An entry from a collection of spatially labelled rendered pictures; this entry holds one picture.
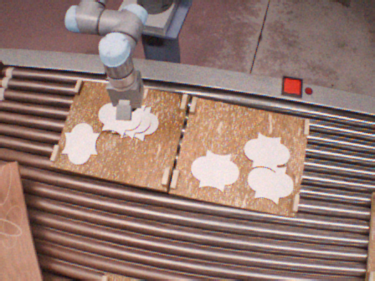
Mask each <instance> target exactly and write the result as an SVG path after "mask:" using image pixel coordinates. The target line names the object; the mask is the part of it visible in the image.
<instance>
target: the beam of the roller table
mask: <svg viewBox="0 0 375 281"><path fill-rule="evenodd" d="M0 60H2V62H3V64H4V65H5V67H6V68H8V67H14V68H16V69H31V70H34V69H35V70H43V71H50V72H59V73H66V74H69V73H71V74H82V75H91V76H100V77H105V68H104V65H103V63H102V61H101V60H100V55H99V54H97V55H94V54H77V53H70V52H67V53H65V52H56V51H53V52H52V51H44V50H41V51H40V50H32V49H30V50H28V49H6V48H4V49H3V48H1V49H0ZM132 60H133V62H134V66H135V69H136V70H140V71H141V78H142V81H146V82H150V83H159V84H168V85H178V86H182V87H188V88H197V89H206V90H211V91H219V92H225V93H230V94H236V95H244V96H252V97H258V98H263V99H267V100H275V101H280V102H285V103H292V104H298V105H305V106H310V107H314V108H319V109H324V110H334V111H338V112H342V113H347V114H350V115H360V116H364V117H368V118H372V119H375V96H371V95H361V94H358V93H353V92H349V91H345V90H341V89H333V88H328V87H325V86H320V85H316V84H307V83H303V86H302V97H301V99H298V98H294V97H290V96H285V95H282V93H281V88H282V82H283V81H282V79H278V78H272V77H267V76H262V75H257V74H248V73H244V72H239V71H233V70H226V69H215V68H209V67H204V66H195V65H190V64H175V63H171V62H165V61H156V60H150V59H148V60H145V59H132ZM305 88H311V89H312V91H313V93H312V95H307V94H306V92H305Z"/></svg>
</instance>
